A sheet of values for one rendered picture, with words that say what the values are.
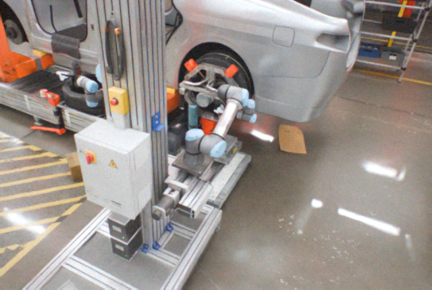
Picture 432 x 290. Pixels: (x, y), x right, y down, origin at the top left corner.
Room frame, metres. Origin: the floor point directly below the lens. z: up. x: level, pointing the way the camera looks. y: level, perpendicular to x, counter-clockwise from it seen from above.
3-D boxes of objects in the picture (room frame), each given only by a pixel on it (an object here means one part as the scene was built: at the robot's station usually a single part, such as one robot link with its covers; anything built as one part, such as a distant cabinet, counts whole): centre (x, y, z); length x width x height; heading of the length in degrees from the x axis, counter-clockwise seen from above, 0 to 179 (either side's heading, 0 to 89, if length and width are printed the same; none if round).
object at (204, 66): (2.73, -0.01, 0.85); 0.54 x 0.07 x 0.54; 65
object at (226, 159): (2.89, -0.08, 0.13); 0.50 x 0.36 x 0.10; 65
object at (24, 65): (3.73, 2.22, 0.69); 0.52 x 0.17 x 0.35; 155
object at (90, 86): (2.02, 0.83, 1.21); 0.11 x 0.08 x 0.09; 52
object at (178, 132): (2.78, 0.31, 0.26); 0.42 x 0.18 x 0.35; 155
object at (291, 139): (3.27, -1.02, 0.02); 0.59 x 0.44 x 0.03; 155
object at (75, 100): (3.46, 1.40, 0.39); 0.66 x 0.66 x 0.24
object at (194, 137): (1.76, 0.08, 0.98); 0.13 x 0.12 x 0.14; 64
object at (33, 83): (3.53, 1.57, 0.14); 2.47 x 0.85 x 0.27; 65
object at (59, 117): (3.08, 1.69, 0.30); 0.09 x 0.05 x 0.50; 65
